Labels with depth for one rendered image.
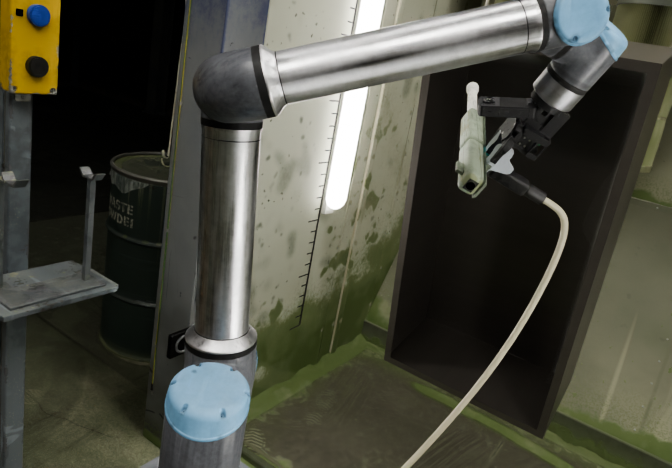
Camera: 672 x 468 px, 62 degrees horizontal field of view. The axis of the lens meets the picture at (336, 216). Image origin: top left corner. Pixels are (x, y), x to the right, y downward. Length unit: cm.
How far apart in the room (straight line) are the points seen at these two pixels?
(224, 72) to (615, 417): 238
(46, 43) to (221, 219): 74
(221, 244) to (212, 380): 25
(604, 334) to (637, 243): 48
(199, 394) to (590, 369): 214
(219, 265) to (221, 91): 36
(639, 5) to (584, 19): 183
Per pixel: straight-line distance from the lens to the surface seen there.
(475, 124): 135
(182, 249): 196
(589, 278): 172
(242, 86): 89
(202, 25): 184
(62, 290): 167
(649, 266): 304
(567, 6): 97
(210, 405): 106
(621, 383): 290
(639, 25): 278
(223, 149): 105
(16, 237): 177
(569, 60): 115
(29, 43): 160
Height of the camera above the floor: 153
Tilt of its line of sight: 16 degrees down
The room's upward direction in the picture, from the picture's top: 11 degrees clockwise
